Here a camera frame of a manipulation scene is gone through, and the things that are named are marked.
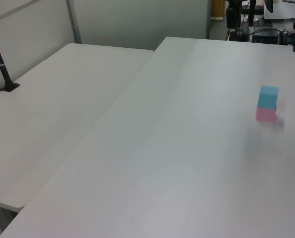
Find blue cube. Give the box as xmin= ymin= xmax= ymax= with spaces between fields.
xmin=257 ymin=85 xmax=280 ymax=109

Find pink cube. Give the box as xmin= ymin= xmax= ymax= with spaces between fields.
xmin=255 ymin=106 xmax=278 ymax=122

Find round black stand base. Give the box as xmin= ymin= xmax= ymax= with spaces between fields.
xmin=241 ymin=5 xmax=265 ymax=16

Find white paper sheet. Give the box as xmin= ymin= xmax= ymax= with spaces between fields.
xmin=263 ymin=1 xmax=295 ymax=21

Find black upright background pole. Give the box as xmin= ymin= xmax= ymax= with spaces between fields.
xmin=248 ymin=0 xmax=257 ymax=26

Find black electronics box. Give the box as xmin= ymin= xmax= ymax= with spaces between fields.
xmin=251 ymin=29 xmax=281 ymax=45

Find black hanging background device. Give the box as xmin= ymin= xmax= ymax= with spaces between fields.
xmin=225 ymin=0 xmax=243 ymax=29

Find small black box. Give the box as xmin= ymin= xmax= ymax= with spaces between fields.
xmin=229 ymin=30 xmax=248 ymax=42

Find wooden cabinet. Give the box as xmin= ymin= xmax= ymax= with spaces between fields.
xmin=211 ymin=0 xmax=226 ymax=20

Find black plugs and cables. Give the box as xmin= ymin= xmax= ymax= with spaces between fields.
xmin=280 ymin=29 xmax=295 ymax=47

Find slim grey partition post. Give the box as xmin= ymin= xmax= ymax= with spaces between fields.
xmin=205 ymin=0 xmax=212 ymax=40

